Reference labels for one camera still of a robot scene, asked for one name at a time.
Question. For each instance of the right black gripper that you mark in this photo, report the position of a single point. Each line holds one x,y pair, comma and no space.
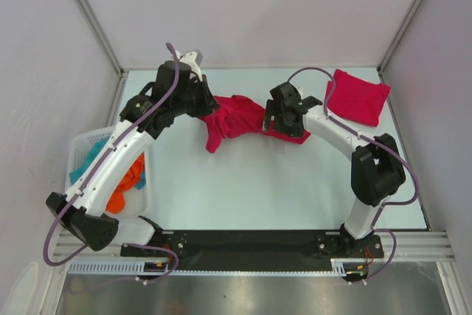
271,109

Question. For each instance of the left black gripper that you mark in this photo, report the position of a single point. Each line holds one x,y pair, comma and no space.
209,104

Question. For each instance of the magenta t shirt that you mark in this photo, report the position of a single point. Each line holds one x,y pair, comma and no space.
239,115
355,99

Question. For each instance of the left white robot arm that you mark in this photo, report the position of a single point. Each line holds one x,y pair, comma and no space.
140,111

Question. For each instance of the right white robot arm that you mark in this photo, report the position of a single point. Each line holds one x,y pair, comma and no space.
375,173

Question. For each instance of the folded magenta t shirt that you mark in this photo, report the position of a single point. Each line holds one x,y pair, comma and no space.
355,99

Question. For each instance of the white plastic laundry basket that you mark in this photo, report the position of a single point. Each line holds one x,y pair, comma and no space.
90,194

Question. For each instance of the teal t shirt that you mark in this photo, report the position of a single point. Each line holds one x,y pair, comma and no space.
90,156

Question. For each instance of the orange t shirt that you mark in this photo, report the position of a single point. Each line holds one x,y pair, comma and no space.
134,178

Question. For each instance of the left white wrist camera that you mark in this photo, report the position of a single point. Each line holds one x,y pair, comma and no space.
193,59

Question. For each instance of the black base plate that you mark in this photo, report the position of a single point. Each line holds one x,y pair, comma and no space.
257,261

